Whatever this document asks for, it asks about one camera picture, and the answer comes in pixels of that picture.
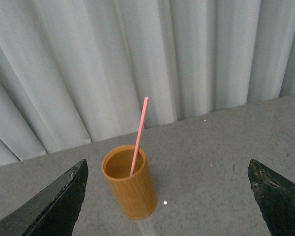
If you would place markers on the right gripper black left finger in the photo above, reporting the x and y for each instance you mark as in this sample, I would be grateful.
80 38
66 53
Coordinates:
54 210

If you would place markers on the white pleated curtain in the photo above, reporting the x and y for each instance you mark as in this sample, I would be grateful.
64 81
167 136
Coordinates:
73 72

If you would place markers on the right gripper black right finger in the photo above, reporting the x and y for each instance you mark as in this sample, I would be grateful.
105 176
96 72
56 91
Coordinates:
275 196

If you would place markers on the bamboo chopstick holder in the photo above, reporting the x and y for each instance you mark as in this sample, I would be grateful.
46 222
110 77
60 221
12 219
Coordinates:
135 194

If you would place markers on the pink chopstick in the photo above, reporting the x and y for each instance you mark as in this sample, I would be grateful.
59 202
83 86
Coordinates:
139 135

